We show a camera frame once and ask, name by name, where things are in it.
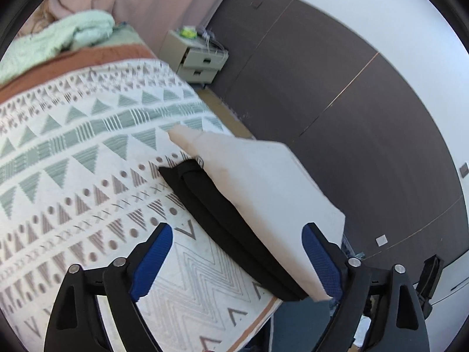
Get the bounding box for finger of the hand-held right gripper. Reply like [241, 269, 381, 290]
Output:
[414, 255, 445, 319]

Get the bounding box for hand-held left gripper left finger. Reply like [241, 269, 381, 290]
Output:
[44, 222, 174, 352]

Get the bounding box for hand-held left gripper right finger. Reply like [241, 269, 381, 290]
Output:
[301, 222, 430, 352]

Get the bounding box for beige jacket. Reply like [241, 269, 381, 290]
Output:
[168, 125, 346, 301]

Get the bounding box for black folded clothes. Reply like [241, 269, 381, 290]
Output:
[158, 159, 312, 302]

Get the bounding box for patterned white blanket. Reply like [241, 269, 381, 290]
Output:
[0, 59, 283, 352]

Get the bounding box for grey nightstand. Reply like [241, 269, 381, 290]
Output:
[162, 29, 230, 85]

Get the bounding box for mint green quilt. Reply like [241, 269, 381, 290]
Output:
[0, 10, 147, 85]

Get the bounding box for pink curtain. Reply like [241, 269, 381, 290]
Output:
[37, 0, 240, 67]

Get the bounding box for white cables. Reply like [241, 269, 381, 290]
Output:
[198, 26, 226, 52]

